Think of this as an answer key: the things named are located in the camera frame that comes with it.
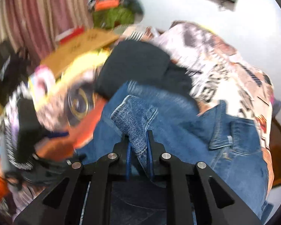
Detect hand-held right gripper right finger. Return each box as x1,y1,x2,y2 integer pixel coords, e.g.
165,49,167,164
146,129,270,225

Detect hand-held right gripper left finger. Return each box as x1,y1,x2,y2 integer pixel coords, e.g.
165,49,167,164
13,142,133,225

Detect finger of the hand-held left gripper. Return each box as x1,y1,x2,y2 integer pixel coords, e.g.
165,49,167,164
34,153,86,184

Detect blue denim jeans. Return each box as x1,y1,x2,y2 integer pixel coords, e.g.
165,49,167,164
74,81,275,222

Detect yellow cloth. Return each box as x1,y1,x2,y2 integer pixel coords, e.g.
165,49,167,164
37,48,110,104

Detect black garment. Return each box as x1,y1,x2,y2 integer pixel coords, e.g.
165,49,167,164
94,40,194,101

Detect dark bag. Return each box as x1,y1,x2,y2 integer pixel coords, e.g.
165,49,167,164
0,41,32,101

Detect green box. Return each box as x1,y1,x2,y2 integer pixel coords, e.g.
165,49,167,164
92,7,135,29

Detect striped curtain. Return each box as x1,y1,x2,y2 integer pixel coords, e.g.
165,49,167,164
0,0,94,61

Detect newspaper print blanket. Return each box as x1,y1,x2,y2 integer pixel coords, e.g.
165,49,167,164
0,21,275,216

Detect wooden door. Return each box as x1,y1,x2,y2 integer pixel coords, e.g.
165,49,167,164
270,117,281,188

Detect pink and grey cloth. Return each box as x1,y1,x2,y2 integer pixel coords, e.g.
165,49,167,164
272,97,281,115

